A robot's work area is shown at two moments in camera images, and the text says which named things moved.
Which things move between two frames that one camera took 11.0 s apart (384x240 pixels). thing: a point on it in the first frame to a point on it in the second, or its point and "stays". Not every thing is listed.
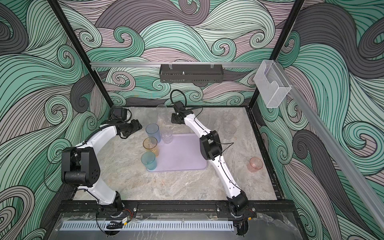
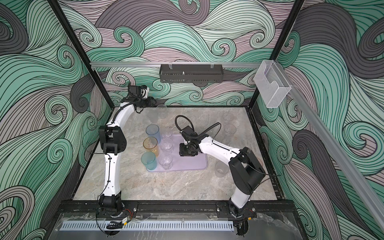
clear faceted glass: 152,116 to 166,145
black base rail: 176,207 stays
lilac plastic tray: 183,153 stays
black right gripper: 173,118 to 182,152
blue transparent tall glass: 153,130 stays
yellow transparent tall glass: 150,144 stays
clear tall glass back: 161,114 to 165,160
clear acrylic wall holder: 272,83 stays
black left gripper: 137,126 to 150,100
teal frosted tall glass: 148,159 stays
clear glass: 229,130 stays
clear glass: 167,135 stays
